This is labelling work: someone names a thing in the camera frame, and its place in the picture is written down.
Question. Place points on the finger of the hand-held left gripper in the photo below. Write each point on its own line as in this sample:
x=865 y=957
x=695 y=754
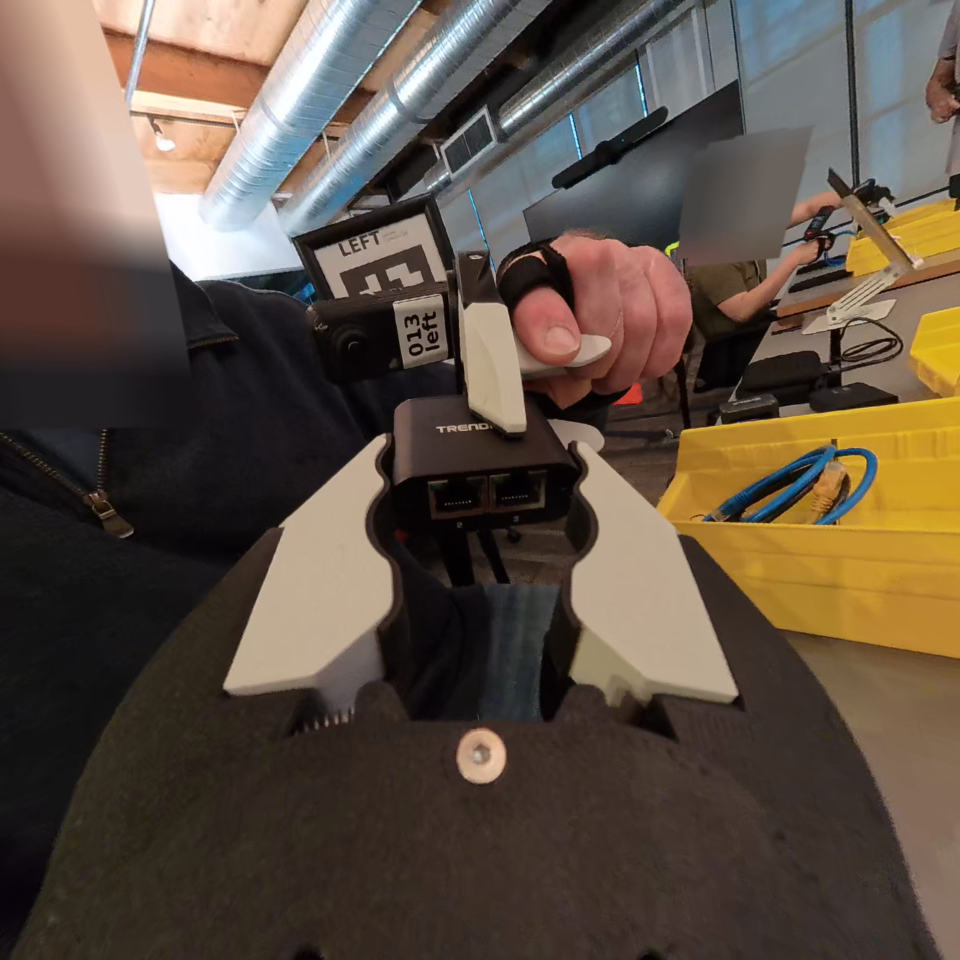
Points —
x=491 y=367
x=581 y=435

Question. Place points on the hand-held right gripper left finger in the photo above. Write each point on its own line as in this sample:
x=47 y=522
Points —
x=315 y=600

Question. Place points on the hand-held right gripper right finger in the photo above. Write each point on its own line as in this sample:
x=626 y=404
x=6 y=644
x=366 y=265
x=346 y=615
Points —
x=652 y=600

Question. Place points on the black network switch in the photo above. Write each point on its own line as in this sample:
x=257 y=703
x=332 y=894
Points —
x=457 y=450

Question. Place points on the yellow divided plastic bin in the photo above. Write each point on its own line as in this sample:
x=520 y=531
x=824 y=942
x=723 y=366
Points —
x=825 y=585

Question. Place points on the person's left hand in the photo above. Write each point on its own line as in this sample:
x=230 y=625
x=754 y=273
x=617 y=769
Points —
x=637 y=315

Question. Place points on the orange traffic cone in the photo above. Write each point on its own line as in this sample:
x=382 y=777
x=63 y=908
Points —
x=634 y=394

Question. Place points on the black box device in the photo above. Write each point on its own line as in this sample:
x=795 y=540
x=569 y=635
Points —
x=750 y=410

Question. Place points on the black pouch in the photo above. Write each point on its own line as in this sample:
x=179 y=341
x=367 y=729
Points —
x=780 y=371

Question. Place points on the silver ventilation ducts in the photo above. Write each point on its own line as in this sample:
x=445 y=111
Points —
x=300 y=97

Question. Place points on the black power bank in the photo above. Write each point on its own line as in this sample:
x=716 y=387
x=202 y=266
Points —
x=855 y=397

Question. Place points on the black wall monitor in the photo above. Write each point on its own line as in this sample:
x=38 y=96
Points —
x=622 y=195

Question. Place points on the black camera bar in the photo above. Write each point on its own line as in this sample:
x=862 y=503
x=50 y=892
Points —
x=607 y=150

